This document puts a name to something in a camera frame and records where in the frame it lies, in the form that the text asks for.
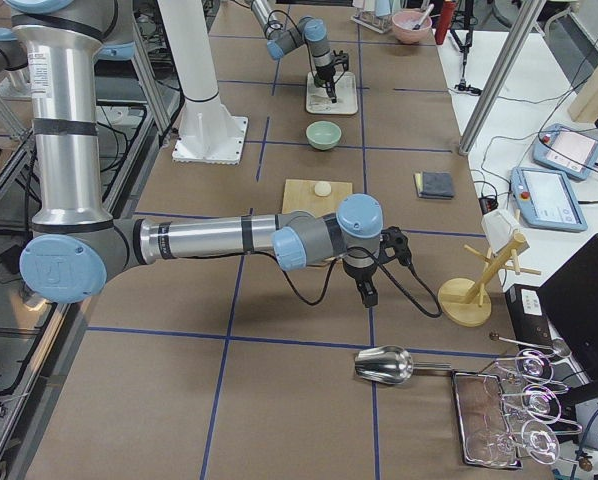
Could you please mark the metal scoop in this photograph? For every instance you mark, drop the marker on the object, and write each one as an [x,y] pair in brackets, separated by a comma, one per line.
[393,365]

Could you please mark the wine glass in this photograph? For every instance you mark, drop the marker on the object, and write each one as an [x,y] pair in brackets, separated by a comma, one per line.
[538,403]
[531,366]
[499,449]

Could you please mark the black tripod stick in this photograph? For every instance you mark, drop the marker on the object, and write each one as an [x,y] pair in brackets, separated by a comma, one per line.
[464,47]

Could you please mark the upper wine glass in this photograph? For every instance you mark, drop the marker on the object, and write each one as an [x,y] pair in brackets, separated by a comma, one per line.
[531,366]

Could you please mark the pink bowl with ice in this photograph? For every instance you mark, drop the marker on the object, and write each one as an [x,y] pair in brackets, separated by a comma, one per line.
[408,28]

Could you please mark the black far camera mount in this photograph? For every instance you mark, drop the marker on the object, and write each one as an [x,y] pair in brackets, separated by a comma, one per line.
[340,58]

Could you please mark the steel tube with black cap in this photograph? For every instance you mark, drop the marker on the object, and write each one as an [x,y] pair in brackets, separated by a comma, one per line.
[423,18]

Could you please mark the dark grey folded cloth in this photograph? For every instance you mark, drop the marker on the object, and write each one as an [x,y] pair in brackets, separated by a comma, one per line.
[434,185]

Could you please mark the green ceramic bowl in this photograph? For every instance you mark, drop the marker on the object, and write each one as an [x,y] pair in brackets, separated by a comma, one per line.
[323,135]

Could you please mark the middle wine glass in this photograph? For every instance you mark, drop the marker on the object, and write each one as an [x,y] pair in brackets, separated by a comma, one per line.
[538,403]

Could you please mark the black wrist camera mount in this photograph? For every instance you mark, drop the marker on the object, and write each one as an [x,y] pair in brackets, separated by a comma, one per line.
[394,246]

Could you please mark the red cylinder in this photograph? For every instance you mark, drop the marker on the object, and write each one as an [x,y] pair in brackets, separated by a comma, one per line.
[444,21]

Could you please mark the white house figurine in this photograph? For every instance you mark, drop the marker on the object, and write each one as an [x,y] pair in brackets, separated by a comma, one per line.
[499,227]

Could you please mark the wooden mug tree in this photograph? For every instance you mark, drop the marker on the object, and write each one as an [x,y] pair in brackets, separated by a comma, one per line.
[466,302]

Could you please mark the white round bun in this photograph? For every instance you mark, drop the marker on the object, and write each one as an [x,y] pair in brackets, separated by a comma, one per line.
[322,188]

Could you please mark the white bear tray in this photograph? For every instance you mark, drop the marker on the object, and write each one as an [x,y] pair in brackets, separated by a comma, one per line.
[318,102]

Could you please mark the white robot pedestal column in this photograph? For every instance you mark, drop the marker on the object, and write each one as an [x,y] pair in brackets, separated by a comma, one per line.
[207,132]

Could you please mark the near teach pendant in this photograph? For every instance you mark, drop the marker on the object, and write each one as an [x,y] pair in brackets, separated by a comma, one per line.
[546,200]

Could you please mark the wooden cutting board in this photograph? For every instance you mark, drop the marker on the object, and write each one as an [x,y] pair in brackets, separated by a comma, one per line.
[304,197]

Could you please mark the black monitor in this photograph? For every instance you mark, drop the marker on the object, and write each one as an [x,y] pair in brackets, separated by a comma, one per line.
[570,300]

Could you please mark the aluminium frame post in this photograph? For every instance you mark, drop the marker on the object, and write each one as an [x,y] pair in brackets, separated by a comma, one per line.
[514,42]

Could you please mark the lower wine glass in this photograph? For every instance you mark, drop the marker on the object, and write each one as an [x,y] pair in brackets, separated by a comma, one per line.
[499,449]

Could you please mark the teach pendant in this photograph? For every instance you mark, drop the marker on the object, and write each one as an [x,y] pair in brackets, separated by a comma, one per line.
[546,200]
[562,148]

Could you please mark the far teach pendant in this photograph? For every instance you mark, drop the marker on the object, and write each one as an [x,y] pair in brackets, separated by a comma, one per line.
[562,148]

